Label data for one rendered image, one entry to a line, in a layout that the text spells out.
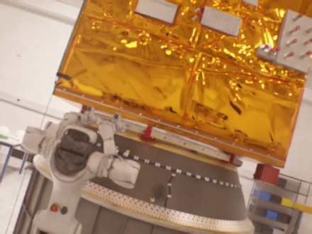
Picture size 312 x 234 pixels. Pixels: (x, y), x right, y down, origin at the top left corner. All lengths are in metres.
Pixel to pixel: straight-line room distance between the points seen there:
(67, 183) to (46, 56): 7.18
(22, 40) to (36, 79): 1.19
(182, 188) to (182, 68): 0.91
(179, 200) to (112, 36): 1.32
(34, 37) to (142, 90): 6.61
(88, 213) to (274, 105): 1.63
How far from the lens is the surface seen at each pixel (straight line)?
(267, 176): 2.41
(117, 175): 1.15
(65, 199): 1.23
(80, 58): 2.17
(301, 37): 2.59
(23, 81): 8.20
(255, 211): 8.13
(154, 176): 1.93
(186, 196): 1.98
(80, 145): 1.09
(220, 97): 2.19
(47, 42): 8.29
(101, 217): 1.91
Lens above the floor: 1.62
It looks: 5 degrees up
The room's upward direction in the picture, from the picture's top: 18 degrees clockwise
